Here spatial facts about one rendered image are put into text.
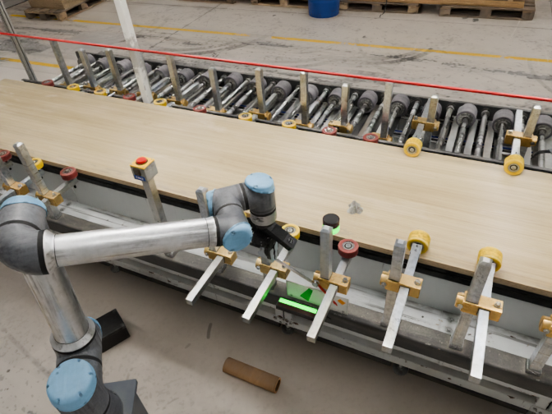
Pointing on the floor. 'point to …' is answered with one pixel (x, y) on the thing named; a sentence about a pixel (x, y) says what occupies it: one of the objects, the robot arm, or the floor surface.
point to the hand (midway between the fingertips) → (273, 259)
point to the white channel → (134, 51)
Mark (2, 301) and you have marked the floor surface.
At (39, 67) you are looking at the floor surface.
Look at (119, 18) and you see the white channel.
